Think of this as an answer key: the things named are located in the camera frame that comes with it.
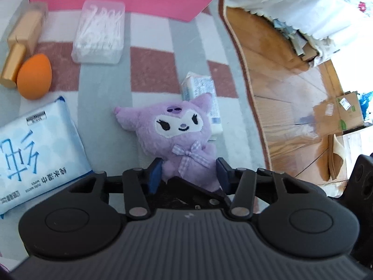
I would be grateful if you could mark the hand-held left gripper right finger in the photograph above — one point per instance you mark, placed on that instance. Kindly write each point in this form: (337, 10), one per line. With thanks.
(223, 176)

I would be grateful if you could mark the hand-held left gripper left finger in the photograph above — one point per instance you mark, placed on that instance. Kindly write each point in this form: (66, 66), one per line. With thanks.
(155, 178)

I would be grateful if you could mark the purple plush toy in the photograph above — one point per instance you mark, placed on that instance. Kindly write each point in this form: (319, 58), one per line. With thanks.
(177, 134)

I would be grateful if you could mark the small tissue pack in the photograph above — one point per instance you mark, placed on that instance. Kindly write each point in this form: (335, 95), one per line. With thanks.
(201, 89)

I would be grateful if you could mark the blue white wet wipes pack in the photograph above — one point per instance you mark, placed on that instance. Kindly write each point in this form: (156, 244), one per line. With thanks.
(38, 154)

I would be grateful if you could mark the clear plastic swab box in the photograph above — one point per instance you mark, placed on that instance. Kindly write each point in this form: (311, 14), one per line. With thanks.
(99, 32)

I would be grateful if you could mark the orange makeup sponge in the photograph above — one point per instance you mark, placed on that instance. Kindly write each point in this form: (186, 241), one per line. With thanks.
(34, 77)

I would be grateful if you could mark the flattened cardboard piece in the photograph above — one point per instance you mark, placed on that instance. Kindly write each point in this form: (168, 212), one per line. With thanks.
(338, 157)

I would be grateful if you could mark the brown cardboard box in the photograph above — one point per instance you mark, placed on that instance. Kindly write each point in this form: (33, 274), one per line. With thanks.
(338, 113)

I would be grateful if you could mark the blue plastic bag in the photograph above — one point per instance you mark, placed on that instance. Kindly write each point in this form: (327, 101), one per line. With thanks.
(367, 108)

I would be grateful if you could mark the checked rug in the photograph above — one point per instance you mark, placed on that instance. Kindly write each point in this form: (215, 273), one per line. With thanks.
(151, 73)

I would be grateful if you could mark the cardboard under bed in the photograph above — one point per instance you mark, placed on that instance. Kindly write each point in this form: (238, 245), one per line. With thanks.
(306, 49)

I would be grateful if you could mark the gold cosmetic tube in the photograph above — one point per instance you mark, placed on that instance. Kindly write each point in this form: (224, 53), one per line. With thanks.
(11, 64)

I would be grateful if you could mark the floral bed cover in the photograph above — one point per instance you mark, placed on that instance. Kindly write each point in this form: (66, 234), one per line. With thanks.
(291, 3)

